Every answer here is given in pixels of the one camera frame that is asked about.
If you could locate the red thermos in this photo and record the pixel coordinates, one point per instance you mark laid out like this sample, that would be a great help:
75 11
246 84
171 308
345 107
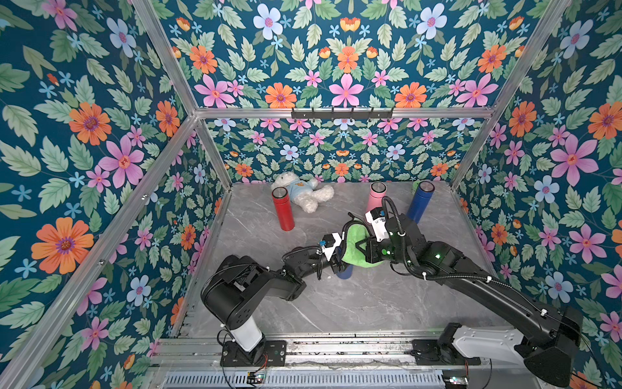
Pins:
283 208

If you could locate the black wall hook rail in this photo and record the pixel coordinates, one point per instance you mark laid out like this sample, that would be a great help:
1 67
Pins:
361 114

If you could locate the dark blue thermos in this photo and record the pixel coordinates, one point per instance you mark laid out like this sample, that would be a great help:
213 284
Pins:
345 272

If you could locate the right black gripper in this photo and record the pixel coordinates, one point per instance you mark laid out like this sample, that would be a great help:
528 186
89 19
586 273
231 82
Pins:
372 244

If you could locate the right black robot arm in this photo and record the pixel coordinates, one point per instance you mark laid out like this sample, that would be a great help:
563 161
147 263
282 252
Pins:
543 339

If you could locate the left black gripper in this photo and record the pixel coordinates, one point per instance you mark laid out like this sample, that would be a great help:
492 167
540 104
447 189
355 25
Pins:
338 266

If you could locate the pink thermos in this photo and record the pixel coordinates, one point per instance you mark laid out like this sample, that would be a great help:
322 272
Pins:
376 194

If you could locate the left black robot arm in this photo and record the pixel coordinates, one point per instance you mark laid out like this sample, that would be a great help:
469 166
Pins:
239 285

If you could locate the white teddy bear plush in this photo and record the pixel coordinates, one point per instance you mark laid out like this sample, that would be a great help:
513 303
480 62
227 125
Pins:
305 194

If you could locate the blue thermos right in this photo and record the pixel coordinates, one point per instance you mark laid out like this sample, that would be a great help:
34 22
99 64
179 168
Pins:
420 200

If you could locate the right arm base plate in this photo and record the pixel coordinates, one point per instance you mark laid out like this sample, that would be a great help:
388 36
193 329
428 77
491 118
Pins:
430 353

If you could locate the green microfiber cloth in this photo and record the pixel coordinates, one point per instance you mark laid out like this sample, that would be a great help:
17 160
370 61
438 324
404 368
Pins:
354 245

